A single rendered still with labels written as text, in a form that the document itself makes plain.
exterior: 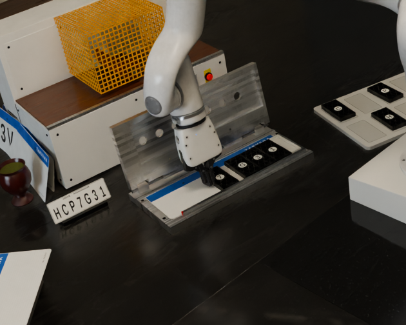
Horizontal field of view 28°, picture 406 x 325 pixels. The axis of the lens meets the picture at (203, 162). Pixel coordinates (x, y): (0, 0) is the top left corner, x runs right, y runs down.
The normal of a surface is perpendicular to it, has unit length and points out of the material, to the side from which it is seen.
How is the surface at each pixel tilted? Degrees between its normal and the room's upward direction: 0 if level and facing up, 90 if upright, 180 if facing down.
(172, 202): 0
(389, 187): 4
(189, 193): 0
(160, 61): 49
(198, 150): 77
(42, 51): 90
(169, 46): 40
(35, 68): 90
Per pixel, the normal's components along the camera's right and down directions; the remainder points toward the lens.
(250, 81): 0.51, 0.23
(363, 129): -0.16, -0.83
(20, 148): -0.86, 0.06
